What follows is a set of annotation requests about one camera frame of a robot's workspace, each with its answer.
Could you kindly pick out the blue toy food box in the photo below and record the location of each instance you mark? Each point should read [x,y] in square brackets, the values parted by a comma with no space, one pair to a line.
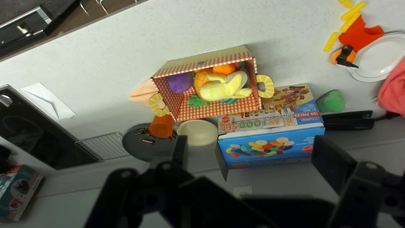
[269,147]

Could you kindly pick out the black cooktop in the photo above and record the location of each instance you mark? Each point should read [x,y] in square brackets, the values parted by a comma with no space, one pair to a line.
[38,130]

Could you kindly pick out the orange plastic cup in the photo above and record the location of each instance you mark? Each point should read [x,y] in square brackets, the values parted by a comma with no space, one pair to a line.
[161,126]

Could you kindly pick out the brown lower cabinet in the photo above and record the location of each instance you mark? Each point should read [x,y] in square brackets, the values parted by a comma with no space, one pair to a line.
[114,7]

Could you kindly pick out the yellow pineapple slice toy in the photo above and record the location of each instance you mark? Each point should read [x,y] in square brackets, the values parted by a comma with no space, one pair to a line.
[158,105]

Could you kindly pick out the orange ball toy black clip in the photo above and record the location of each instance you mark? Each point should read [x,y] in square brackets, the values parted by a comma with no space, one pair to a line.
[342,57]

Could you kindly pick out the pink cloth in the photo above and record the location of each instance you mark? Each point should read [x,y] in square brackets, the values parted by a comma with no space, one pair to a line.
[392,88]

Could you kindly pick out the green leaf plush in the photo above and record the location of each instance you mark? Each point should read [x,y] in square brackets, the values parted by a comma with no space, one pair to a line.
[197,101]

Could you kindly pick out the beige bowl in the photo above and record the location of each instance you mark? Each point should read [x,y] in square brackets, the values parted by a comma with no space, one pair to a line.
[197,133]

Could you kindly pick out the orange fries carton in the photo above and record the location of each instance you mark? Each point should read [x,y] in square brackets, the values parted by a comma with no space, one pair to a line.
[358,35]

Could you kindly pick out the ribbed orange plush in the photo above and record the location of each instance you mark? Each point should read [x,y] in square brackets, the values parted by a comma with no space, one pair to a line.
[200,78]

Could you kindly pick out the yellow toy fry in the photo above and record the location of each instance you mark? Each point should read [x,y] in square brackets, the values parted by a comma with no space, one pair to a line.
[345,2]
[354,10]
[330,41]
[347,24]

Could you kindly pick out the large white plate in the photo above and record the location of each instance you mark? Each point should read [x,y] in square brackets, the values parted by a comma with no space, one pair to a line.
[380,58]

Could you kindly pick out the white vent grille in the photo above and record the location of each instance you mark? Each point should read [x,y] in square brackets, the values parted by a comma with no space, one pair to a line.
[102,145]

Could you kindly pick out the yellow banana plush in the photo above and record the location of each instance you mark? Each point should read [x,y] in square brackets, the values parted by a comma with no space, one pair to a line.
[223,86]

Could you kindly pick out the purple plush fruit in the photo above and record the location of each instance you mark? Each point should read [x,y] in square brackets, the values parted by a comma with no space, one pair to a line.
[180,82]

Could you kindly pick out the grey round plate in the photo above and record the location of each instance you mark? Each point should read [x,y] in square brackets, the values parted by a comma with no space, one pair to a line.
[137,147]

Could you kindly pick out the round orange plush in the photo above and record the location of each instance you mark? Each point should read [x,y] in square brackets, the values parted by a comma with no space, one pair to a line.
[223,68]

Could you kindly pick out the striped green plush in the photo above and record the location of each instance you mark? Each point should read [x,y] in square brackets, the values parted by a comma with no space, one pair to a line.
[229,100]

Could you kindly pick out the green cup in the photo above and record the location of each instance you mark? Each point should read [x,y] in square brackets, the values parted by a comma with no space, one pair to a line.
[330,101]

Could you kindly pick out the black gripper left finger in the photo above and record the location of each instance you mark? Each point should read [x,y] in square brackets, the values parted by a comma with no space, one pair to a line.
[126,197]

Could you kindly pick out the long black case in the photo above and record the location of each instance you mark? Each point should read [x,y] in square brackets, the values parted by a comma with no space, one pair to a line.
[348,120]

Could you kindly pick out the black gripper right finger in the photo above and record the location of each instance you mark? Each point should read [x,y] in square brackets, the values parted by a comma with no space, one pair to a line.
[367,193]

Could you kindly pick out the white envelope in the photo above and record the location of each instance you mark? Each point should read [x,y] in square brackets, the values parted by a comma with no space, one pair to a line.
[45,101]

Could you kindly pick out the black dishwasher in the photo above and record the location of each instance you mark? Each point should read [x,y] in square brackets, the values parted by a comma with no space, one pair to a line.
[25,29]

